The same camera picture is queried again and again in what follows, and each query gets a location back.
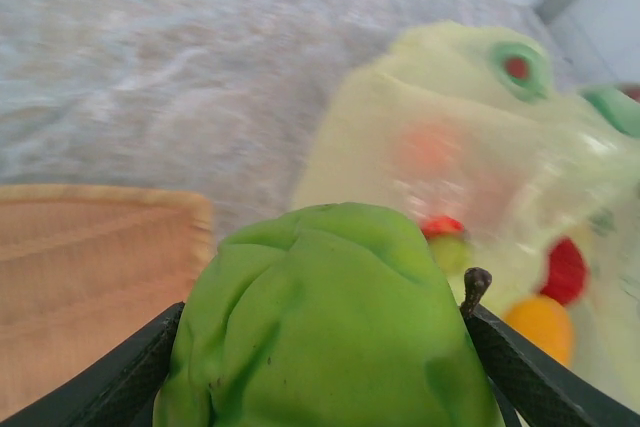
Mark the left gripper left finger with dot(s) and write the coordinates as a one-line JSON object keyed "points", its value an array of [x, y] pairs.
{"points": [[110, 387]]}

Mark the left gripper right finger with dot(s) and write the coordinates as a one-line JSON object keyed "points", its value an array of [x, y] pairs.
{"points": [[540, 387]]}

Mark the green toy pepper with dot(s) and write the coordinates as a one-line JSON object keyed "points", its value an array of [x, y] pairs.
{"points": [[320, 317]]}

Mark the yellow-green avocado print plastic bag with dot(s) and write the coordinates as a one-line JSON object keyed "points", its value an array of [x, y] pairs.
{"points": [[450, 97]]}

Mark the heart-shaped wooden bowl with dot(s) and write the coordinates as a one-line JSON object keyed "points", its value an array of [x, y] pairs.
{"points": [[90, 267]]}

